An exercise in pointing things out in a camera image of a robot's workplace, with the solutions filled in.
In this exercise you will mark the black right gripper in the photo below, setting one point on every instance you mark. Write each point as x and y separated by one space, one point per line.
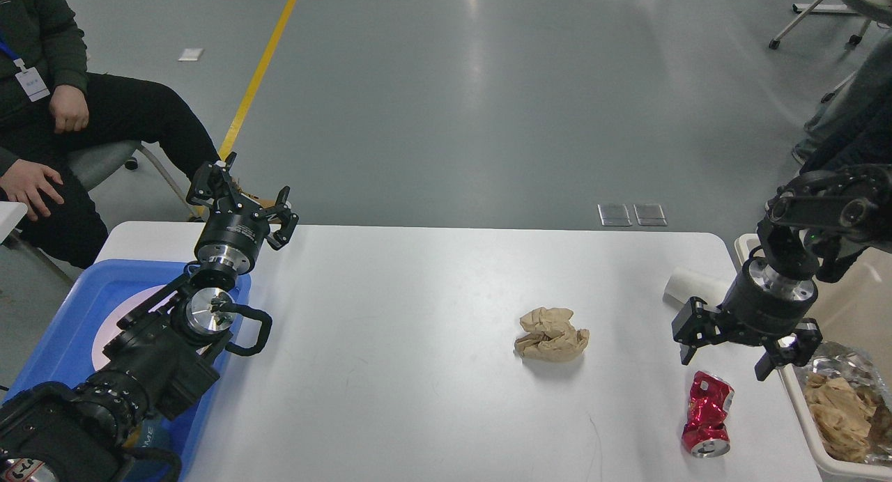
761 308

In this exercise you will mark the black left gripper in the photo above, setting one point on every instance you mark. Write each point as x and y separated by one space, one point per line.
228 237

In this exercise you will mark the white cup sideways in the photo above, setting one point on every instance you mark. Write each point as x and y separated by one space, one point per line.
684 283

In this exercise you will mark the red foil wrapper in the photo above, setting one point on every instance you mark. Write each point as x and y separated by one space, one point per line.
705 434

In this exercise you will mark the foil with paper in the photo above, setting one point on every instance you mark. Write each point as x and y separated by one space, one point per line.
849 404

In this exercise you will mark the pink plate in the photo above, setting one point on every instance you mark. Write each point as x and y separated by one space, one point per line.
109 328

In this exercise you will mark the brown paper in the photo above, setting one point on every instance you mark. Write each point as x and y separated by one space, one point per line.
550 336

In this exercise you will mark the grey-blue mug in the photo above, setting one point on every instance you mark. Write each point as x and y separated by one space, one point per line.
153 432

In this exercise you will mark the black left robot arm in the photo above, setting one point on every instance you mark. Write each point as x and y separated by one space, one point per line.
163 359

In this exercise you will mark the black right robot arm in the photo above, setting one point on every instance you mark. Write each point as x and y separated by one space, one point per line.
813 229

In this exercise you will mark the brown shoe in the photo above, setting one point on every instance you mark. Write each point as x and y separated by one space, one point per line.
251 195

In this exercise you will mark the beige waste bin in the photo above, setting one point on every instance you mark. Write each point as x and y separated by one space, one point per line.
856 312

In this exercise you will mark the floor outlet plate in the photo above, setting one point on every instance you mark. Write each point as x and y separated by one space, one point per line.
650 215
614 216

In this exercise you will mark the grey office chair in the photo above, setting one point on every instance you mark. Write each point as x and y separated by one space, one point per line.
93 166

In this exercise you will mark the dark seated person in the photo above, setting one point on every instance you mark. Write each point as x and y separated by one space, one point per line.
51 106

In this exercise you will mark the person in black clothes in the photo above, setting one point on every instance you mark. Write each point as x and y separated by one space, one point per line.
866 139

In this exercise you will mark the blue plastic tray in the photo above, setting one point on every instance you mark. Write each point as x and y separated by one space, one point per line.
63 354

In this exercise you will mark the person in blue jeans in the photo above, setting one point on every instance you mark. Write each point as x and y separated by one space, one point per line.
871 81

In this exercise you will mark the white side table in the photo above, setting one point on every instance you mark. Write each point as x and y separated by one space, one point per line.
11 214

